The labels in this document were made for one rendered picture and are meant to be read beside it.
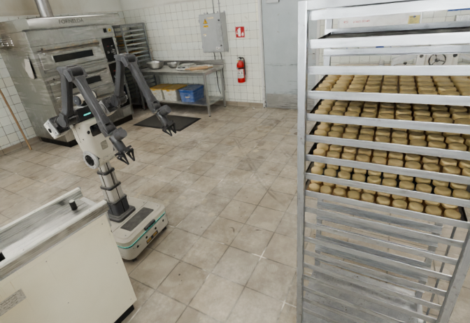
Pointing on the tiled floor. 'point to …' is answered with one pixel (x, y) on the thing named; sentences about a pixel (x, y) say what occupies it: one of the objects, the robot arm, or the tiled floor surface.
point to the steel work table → (189, 75)
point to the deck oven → (80, 38)
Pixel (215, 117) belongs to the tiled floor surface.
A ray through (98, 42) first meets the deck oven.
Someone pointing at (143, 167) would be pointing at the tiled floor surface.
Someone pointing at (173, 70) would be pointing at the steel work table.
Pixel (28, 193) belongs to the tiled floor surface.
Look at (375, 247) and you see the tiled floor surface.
